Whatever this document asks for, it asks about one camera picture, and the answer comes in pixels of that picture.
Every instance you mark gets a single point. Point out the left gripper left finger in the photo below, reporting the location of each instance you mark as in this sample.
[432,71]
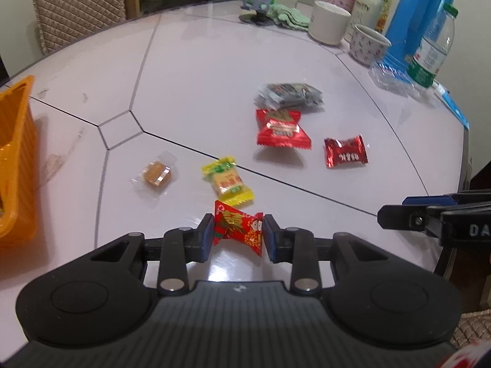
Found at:
[179,247]

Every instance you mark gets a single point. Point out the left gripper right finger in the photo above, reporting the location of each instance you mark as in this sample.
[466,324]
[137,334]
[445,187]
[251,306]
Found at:
[295,246]

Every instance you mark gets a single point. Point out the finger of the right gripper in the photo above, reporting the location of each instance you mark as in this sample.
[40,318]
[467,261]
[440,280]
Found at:
[404,217]
[435,200]

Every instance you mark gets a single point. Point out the red festive candy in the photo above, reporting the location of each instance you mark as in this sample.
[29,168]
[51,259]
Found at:
[231,223]

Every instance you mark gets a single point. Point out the clear brown candy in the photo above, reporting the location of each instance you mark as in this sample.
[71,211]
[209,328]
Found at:
[156,176]

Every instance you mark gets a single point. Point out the yellow candy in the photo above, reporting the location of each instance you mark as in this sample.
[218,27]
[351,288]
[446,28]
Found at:
[228,185]

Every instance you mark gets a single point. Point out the dark red foil candy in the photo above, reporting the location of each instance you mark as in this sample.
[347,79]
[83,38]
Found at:
[350,151]

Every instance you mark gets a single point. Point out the red gold date packet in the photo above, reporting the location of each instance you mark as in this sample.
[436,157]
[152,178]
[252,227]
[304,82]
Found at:
[280,128]

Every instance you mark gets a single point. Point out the grey clear snack packet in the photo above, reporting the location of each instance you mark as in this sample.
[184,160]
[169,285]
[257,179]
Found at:
[277,96]

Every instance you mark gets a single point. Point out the blue flat card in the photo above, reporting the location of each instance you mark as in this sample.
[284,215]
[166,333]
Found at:
[442,93]

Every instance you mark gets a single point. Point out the quilted beige chair near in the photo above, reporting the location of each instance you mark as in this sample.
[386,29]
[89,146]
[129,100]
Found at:
[473,326]

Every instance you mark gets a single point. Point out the quilted beige chair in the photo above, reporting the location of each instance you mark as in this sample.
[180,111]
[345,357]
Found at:
[63,22]
[473,326]

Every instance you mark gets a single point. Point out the clear plastic toothpick box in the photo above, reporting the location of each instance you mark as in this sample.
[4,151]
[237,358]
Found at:
[388,78]

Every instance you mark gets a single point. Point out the patterned ceramic cup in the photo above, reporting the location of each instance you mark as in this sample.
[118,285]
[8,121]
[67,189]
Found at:
[367,45]

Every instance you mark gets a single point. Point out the clear water bottle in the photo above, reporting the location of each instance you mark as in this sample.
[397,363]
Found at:
[434,48]

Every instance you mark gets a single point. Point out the orange plastic tray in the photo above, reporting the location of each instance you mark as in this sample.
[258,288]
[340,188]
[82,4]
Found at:
[18,165]

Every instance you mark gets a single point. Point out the white miffy flask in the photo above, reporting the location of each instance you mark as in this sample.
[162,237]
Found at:
[365,12]

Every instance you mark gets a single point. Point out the white ceramic mug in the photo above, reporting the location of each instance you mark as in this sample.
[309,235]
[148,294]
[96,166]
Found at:
[328,23]

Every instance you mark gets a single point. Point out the blue thermos jug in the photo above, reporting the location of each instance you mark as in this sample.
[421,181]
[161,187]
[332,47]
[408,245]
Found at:
[406,29]

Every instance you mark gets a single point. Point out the green folded cloth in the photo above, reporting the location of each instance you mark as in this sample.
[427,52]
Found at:
[290,18]

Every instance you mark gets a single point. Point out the grey phone stand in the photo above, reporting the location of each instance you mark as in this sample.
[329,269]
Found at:
[259,10]

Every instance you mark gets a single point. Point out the quilted beige chair back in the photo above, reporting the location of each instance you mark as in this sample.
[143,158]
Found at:
[63,22]

